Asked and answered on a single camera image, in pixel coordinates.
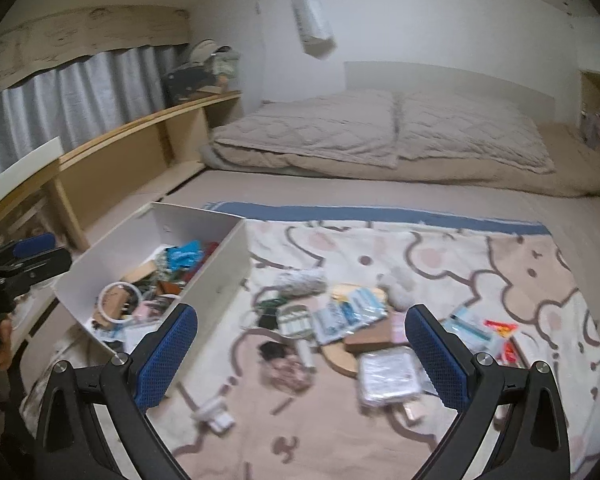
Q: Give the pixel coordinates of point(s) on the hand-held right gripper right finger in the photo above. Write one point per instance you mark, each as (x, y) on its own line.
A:
(436, 355)

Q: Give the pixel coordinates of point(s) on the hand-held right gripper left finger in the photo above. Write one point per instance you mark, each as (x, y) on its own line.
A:
(165, 355)

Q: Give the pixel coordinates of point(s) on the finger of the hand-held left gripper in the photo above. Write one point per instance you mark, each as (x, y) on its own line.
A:
(40, 265)
(32, 244)

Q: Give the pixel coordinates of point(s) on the white cardboard box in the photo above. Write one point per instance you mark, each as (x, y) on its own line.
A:
(215, 280)

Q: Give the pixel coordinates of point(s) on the person's left hand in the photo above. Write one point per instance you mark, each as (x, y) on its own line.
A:
(3, 342)

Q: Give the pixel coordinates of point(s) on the large white pouch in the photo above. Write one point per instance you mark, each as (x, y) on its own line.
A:
(469, 330)

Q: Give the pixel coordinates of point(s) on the clear plastic case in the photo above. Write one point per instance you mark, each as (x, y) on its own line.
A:
(387, 377)

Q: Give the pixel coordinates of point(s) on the pink small box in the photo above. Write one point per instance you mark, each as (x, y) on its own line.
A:
(380, 336)

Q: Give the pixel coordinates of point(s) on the beige small box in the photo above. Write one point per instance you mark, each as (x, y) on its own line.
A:
(415, 411)

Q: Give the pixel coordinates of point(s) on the red yellow snack packet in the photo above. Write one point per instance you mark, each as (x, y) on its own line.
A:
(500, 330)

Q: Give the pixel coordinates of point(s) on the white plastic gadget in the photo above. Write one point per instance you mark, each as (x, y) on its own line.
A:
(215, 414)

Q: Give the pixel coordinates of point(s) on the white plush toy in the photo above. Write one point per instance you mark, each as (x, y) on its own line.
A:
(397, 282)

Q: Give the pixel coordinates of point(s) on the white board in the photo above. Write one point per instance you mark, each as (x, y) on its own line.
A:
(20, 160)

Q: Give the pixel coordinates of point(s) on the blue white pouch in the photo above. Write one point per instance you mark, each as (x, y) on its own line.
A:
(352, 312)

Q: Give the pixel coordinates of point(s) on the round wooden board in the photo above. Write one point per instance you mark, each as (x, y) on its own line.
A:
(337, 358)

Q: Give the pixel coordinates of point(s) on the blue foil packet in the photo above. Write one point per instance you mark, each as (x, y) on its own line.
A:
(185, 256)

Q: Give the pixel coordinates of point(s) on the light wooden board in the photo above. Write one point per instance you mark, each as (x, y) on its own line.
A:
(352, 291)

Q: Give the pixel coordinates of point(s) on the black small case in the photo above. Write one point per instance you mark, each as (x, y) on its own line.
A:
(271, 350)

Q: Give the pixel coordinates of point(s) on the red cigarette pack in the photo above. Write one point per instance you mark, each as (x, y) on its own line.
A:
(211, 251)

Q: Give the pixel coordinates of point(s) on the dark green pouch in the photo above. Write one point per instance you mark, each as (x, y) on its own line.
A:
(270, 306)

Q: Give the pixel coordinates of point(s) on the pink floral pouch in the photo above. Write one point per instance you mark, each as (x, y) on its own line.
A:
(285, 375)

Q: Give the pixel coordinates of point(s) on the wooden shelf unit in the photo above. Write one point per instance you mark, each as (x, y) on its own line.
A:
(120, 155)

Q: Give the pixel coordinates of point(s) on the cartoon printed blanket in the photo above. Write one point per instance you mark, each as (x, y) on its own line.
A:
(330, 430)

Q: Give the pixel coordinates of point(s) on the pale green compartment box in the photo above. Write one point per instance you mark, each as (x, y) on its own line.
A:
(292, 321)

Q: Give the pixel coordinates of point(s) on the grey patterned pouch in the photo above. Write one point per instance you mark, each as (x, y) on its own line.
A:
(300, 281)

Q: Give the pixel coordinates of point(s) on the grey curtain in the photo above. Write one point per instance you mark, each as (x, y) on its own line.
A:
(95, 95)

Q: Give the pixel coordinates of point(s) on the beige printed valance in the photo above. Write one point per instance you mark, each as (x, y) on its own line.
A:
(80, 35)

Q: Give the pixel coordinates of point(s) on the dark bag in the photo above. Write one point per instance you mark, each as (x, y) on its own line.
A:
(187, 85)

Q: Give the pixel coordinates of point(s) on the grey quilted pillow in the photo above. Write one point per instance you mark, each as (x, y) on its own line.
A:
(305, 130)
(470, 135)

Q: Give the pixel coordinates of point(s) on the beige duvet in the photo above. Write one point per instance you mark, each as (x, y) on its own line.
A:
(570, 175)

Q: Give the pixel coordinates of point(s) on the white cap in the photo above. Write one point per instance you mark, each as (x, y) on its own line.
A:
(207, 49)

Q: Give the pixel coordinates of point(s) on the pale green knit item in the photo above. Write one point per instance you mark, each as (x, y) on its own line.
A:
(228, 66)

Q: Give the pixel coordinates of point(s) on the white headboard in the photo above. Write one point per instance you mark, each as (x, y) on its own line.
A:
(455, 77)

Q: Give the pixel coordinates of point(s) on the white hanging bag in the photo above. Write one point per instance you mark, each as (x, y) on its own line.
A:
(311, 15)

